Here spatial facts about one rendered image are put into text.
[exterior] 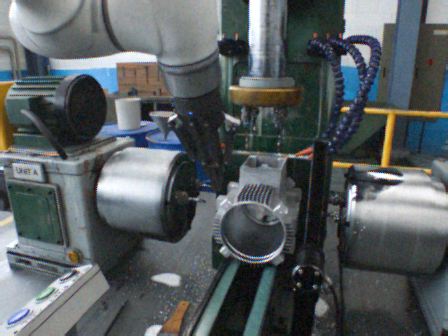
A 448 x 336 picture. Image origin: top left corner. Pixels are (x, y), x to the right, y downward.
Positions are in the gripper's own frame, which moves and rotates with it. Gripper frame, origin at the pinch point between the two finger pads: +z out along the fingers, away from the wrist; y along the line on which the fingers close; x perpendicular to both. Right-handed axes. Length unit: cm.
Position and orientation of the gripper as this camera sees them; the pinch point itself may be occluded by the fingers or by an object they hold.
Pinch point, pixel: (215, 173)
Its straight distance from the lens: 65.6
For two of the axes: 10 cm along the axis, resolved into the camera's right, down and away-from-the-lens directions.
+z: 1.4, 6.8, 7.2
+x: -2.4, 7.2, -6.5
